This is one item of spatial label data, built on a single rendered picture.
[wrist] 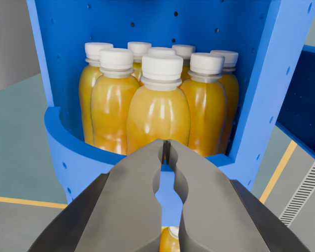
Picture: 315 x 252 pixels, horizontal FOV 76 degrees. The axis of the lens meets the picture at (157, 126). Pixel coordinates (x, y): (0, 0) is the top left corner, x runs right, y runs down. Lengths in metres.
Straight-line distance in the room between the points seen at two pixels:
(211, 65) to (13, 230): 2.67
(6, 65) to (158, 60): 0.46
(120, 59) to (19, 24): 0.43
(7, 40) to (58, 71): 0.30
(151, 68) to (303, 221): 2.54
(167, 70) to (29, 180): 2.02
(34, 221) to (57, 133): 2.34
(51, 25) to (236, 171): 0.26
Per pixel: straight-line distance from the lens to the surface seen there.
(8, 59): 0.60
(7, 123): 1.89
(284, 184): 2.17
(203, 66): 0.24
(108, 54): 0.24
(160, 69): 0.18
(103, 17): 0.37
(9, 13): 0.61
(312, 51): 0.79
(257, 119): 0.18
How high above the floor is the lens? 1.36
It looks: 63 degrees down
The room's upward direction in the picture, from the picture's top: 180 degrees counter-clockwise
